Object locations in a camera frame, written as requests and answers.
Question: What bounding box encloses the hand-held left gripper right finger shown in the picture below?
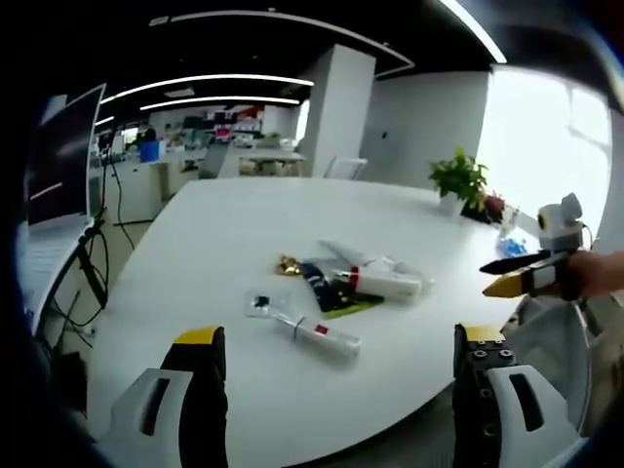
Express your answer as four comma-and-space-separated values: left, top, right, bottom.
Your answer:
451, 321, 572, 468

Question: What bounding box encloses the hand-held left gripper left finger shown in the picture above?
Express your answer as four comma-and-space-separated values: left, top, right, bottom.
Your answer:
109, 325, 229, 468

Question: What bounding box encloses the white skincare tube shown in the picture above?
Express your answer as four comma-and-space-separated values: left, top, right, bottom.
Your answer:
363, 254, 436, 293
318, 238, 391, 268

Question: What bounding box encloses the white skincare bottle red band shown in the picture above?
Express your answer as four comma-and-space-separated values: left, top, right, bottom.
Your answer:
334, 265, 423, 304

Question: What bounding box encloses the clear plastic skincare packet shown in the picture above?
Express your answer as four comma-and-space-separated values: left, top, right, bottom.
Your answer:
243, 289, 294, 321

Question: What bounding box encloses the green yellow skincare packet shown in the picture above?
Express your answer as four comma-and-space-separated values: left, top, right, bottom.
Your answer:
323, 292, 387, 321

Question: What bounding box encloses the clear skincare tube red label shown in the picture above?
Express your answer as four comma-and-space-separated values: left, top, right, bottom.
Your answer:
271, 311, 363, 363

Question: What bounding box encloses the gold foil skincare sachet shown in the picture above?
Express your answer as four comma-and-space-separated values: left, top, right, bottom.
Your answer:
274, 252, 304, 278

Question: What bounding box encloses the dark blue skincare packet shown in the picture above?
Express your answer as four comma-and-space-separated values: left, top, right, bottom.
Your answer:
298, 260, 345, 313

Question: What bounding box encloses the person's right hand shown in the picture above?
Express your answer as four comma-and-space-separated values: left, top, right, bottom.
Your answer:
564, 249, 624, 301

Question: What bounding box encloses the blue crumpled item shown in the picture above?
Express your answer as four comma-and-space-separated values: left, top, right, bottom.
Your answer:
495, 232, 531, 260

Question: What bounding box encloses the red potted plant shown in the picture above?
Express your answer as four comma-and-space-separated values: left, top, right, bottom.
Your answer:
475, 190, 509, 225

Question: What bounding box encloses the green potted plant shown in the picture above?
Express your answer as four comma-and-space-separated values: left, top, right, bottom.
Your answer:
427, 144, 489, 216

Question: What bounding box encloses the white background chair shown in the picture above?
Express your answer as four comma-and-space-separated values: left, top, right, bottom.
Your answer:
323, 155, 370, 181

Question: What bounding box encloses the black tripod stand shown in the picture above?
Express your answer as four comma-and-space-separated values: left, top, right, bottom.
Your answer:
96, 127, 136, 245

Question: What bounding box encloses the dark monitor screen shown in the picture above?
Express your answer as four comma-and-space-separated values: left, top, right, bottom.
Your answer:
23, 82, 107, 229

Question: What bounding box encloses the black cable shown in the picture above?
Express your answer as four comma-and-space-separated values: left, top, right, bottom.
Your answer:
48, 207, 111, 350

